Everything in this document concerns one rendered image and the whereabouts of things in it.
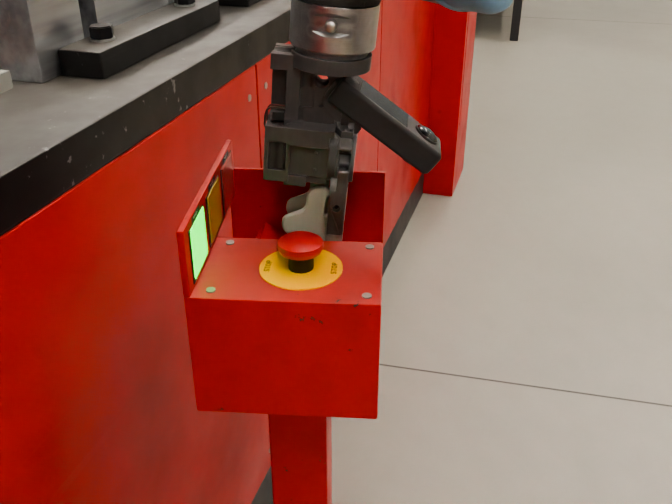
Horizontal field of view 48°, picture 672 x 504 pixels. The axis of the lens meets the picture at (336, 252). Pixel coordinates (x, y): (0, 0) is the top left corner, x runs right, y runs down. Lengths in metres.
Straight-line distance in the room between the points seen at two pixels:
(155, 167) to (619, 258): 1.76
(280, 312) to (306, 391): 0.08
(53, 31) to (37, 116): 0.15
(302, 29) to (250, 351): 0.27
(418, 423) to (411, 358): 0.23
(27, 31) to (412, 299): 1.42
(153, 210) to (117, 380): 0.19
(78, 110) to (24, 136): 0.08
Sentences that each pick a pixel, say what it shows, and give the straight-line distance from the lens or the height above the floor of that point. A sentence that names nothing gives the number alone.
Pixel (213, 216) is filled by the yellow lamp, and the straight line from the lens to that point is 0.68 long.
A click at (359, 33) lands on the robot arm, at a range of 0.64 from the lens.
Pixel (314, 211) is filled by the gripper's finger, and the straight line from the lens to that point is 0.71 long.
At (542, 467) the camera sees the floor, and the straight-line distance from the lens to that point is 1.61.
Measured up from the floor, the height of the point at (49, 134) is 0.88.
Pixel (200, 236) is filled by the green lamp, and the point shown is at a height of 0.81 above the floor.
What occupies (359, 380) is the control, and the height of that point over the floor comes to 0.70.
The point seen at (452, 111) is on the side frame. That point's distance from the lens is 2.53.
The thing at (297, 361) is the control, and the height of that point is 0.72.
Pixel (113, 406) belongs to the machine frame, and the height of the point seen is 0.58.
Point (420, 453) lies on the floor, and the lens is 1.60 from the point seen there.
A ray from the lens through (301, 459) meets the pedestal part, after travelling 0.81.
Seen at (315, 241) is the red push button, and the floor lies 0.81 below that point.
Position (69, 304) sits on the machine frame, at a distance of 0.74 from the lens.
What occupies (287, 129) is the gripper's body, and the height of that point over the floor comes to 0.88.
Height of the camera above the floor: 1.11
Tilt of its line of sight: 29 degrees down
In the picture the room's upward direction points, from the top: straight up
